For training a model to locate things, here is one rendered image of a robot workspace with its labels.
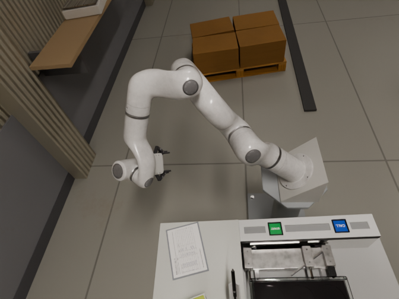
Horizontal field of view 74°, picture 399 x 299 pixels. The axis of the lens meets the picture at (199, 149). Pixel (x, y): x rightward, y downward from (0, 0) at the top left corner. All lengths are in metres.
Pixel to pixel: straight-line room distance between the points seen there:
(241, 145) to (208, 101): 0.22
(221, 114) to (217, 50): 2.19
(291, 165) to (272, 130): 1.52
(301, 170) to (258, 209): 1.00
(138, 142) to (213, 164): 1.57
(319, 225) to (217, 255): 0.44
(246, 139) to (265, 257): 0.51
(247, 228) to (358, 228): 0.45
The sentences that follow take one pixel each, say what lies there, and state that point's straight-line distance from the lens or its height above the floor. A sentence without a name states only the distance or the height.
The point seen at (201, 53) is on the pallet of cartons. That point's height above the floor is 0.40.
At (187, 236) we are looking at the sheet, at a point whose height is 0.97.
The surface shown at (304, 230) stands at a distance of 1.23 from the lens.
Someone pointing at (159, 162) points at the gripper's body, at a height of 1.09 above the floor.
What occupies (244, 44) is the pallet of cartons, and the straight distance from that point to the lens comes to 3.22.
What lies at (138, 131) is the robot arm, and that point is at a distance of 1.02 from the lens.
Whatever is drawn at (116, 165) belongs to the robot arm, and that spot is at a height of 1.25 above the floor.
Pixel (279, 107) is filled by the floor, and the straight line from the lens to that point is 3.03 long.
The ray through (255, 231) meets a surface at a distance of 1.20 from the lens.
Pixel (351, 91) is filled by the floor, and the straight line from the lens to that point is 3.35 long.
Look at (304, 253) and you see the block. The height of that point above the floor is 0.91.
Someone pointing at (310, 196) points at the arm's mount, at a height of 0.88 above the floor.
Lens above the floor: 2.08
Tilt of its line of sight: 52 degrees down
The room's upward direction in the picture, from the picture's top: 13 degrees counter-clockwise
